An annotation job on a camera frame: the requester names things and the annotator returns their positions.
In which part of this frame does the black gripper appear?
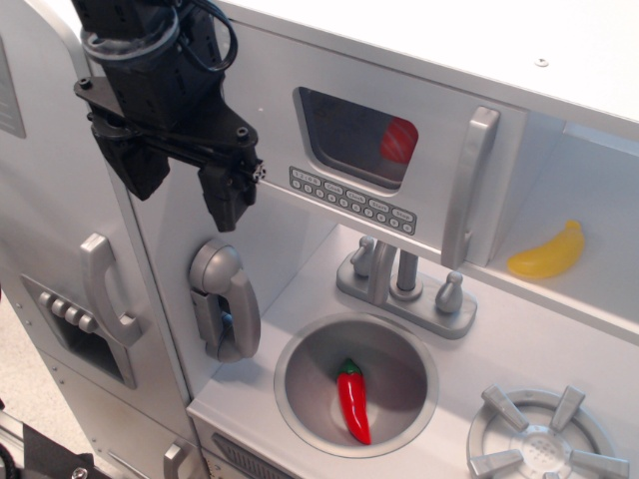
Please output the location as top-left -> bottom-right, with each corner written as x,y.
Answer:
74,8 -> 264,233

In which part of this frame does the grey toy microwave door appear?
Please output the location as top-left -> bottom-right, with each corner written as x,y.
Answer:
225,23 -> 529,265

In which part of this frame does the silver microwave door handle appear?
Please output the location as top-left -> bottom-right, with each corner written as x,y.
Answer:
440,106 -> 500,269

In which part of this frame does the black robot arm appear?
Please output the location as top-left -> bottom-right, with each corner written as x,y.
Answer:
73,1 -> 264,233

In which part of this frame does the grey toy telephone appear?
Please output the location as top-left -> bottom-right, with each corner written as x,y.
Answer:
189,239 -> 261,363

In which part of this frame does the grey toy fridge door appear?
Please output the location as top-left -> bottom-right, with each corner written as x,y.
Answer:
1,1 -> 208,478

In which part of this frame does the grey toy ice dispenser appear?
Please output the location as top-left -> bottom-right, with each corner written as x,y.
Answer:
20,274 -> 137,389

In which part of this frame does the red toy sushi piece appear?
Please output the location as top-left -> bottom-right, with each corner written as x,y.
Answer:
379,117 -> 418,165

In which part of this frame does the grey toy faucet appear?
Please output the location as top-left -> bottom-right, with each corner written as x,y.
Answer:
336,236 -> 477,339

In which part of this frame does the red toy chili pepper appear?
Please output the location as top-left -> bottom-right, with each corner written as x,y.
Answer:
336,358 -> 371,445

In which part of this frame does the silver toy sink bowl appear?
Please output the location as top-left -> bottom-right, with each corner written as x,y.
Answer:
274,313 -> 438,458

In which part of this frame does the grey oven vent panel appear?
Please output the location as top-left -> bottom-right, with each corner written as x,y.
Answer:
212,433 -> 293,479

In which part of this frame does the yellow toy banana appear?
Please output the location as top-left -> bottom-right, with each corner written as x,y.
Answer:
506,220 -> 585,279

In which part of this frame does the grey toy stove burner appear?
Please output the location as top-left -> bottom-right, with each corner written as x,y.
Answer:
466,384 -> 631,478

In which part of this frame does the silver fridge door handle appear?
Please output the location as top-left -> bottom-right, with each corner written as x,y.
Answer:
80,233 -> 142,347

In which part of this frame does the black cable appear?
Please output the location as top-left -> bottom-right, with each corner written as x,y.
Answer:
174,0 -> 239,74

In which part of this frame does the silver lower door handle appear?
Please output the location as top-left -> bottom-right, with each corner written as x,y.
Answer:
163,442 -> 200,479

